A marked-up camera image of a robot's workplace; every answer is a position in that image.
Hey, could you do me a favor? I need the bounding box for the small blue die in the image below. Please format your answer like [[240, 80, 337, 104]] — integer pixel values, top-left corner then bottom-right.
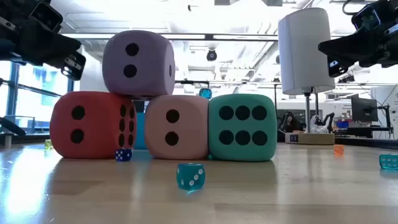
[[114, 148, 133, 162]]

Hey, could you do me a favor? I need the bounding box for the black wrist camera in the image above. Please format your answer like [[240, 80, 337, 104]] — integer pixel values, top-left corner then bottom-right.
[[351, 4, 382, 31], [29, 1, 64, 33]]

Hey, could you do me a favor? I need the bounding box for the red foam die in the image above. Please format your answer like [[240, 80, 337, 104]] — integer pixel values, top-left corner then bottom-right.
[[49, 91, 138, 160]]

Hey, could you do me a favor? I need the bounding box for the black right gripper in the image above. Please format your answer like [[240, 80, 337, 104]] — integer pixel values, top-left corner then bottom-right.
[[318, 0, 398, 78]]

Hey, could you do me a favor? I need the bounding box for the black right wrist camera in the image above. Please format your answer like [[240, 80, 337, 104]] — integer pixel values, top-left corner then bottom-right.
[[351, 4, 382, 31]]

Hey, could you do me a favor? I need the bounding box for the person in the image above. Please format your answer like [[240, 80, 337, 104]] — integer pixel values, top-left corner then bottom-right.
[[277, 111, 307, 134]]

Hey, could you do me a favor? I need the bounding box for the white shade table lamp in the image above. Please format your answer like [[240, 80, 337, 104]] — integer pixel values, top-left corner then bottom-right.
[[277, 7, 336, 146]]

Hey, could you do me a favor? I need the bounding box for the pink foam die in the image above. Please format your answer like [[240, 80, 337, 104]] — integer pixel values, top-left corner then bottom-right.
[[144, 95, 210, 161]]

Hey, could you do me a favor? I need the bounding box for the black wall screen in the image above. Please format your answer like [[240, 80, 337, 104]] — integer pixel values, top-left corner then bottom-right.
[[133, 99, 146, 113]]

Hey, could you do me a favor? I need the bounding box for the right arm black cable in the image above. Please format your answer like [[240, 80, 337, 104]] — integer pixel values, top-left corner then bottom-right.
[[341, 0, 361, 16]]

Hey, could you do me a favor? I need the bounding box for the black computer monitor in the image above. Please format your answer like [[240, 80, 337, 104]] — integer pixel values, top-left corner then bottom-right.
[[351, 94, 379, 123]]

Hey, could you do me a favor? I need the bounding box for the purple foam die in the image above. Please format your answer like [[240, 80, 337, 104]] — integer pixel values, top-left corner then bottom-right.
[[102, 30, 176, 100]]

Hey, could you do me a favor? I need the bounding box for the blue plastic bin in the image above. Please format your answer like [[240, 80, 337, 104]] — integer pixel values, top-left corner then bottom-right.
[[134, 111, 147, 151]]

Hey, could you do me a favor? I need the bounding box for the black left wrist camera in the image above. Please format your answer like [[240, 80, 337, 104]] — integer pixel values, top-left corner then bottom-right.
[[29, 1, 64, 33]]

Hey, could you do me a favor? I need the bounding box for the small cyan die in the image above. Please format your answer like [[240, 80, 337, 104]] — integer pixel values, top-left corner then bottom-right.
[[198, 88, 213, 100], [378, 154, 398, 170], [176, 162, 206, 191]]

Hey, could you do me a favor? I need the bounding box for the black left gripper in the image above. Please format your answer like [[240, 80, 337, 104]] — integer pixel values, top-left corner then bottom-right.
[[0, 0, 86, 82]]

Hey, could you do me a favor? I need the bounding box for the green foam die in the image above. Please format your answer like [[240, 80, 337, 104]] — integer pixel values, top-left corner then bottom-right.
[[207, 93, 278, 162]]

